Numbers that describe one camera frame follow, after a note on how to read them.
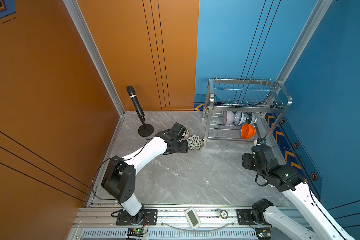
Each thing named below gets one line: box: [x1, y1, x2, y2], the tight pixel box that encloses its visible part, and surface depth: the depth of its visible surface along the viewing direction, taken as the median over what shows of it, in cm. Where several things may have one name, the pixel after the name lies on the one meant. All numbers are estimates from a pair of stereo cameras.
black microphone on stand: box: [126, 85, 154, 137], surface depth 93 cm
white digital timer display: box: [184, 207, 202, 230], surface depth 73 cm
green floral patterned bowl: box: [186, 135, 205, 151], surface depth 101 cm
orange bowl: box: [241, 123, 256, 140], surface depth 103 cm
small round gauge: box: [220, 210, 229, 220], surface depth 71 cm
